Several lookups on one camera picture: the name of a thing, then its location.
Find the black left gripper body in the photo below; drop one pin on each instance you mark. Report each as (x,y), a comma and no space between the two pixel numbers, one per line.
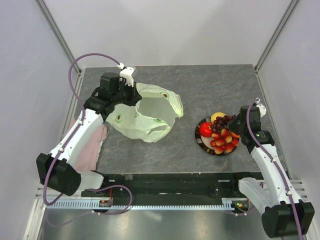
(125,94)

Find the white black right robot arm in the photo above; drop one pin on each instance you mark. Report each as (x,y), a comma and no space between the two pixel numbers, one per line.
(283,211)

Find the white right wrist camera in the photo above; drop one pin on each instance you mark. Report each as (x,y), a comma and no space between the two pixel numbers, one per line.
(261,107)

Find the aluminium frame post right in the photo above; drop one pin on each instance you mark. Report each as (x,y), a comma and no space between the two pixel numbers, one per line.
(276,33)

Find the red apple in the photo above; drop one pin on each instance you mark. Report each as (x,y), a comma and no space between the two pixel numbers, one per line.
(205,129)

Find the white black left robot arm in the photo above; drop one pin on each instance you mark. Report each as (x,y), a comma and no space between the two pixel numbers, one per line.
(56,169)

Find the light blue cable duct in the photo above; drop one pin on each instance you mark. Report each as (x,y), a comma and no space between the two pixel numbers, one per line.
(225,204)

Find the aluminium frame post left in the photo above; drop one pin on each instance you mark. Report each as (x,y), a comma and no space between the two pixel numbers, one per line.
(55,29)

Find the aluminium frame post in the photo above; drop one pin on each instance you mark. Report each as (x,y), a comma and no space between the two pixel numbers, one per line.
(55,29)
(276,33)

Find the green avocado print plastic bag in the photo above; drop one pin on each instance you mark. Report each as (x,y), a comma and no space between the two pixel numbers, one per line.
(153,116)

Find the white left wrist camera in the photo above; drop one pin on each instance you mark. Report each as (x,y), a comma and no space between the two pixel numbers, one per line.
(126,73)

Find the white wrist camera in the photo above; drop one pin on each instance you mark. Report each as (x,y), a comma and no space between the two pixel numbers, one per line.
(261,107)
(126,73)

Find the small red yellow fruits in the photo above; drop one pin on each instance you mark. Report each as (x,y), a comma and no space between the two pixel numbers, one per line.
(223,143)

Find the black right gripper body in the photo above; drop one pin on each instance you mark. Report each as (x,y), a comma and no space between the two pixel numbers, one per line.
(236,126)

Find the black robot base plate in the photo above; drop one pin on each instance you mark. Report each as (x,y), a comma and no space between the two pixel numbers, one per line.
(173,188)

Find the purple grape bunch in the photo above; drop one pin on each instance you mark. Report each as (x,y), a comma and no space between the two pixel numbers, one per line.
(221,122)

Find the dark round fruit plate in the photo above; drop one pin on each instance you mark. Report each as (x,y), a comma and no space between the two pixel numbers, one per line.
(204,142)

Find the orange fruit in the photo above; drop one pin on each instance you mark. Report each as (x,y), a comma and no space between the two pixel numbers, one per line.
(234,135)

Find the pink folded cloth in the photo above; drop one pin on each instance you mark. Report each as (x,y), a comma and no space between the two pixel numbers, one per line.
(89,155)

